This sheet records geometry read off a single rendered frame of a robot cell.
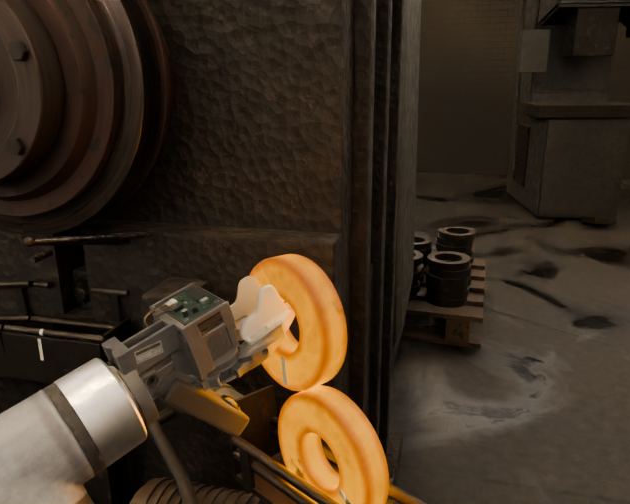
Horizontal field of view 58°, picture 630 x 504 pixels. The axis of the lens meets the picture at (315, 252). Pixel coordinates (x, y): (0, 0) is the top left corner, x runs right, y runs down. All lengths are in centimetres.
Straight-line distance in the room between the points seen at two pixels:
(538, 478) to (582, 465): 16
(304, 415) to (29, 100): 53
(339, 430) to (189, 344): 18
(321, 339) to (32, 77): 50
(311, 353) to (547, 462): 142
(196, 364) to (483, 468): 141
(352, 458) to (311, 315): 15
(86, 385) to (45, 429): 5
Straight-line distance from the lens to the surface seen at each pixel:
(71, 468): 54
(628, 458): 208
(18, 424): 54
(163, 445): 93
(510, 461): 193
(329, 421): 62
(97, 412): 53
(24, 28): 84
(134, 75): 85
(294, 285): 61
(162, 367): 57
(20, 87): 85
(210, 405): 61
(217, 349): 58
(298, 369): 65
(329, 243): 89
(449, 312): 252
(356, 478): 63
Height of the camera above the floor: 112
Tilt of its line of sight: 17 degrees down
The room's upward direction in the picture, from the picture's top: straight up
